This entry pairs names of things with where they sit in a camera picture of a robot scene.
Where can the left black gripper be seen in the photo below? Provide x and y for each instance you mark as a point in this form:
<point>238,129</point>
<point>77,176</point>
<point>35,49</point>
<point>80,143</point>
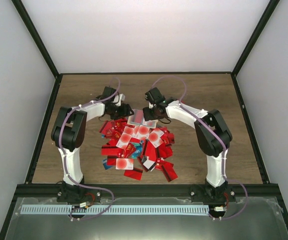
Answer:
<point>124,112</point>

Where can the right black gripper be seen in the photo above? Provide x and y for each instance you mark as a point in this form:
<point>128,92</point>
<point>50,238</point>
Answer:
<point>147,116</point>

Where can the beige leather card holder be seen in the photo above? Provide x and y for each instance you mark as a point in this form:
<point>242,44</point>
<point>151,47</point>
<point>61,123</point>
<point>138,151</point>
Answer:
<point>150,124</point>

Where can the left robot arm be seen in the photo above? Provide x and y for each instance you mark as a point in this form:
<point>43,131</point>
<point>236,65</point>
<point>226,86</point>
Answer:
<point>68,135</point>

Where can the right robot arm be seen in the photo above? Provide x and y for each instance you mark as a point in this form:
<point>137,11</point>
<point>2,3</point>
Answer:
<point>212,133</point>

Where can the white red circle card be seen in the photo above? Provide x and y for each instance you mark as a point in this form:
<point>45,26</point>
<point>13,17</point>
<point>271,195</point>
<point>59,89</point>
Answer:
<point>155,137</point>

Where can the white pink gradient card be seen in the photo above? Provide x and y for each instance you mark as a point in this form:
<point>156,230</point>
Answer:
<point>125,137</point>

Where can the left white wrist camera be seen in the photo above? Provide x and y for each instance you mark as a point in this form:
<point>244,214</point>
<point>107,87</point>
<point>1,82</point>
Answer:
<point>119,99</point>

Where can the black front frame rail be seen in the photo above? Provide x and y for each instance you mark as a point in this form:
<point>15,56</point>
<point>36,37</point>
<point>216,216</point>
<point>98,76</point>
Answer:
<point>196,192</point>

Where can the light blue cable duct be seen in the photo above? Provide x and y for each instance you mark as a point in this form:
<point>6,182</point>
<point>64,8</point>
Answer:
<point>191,210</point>

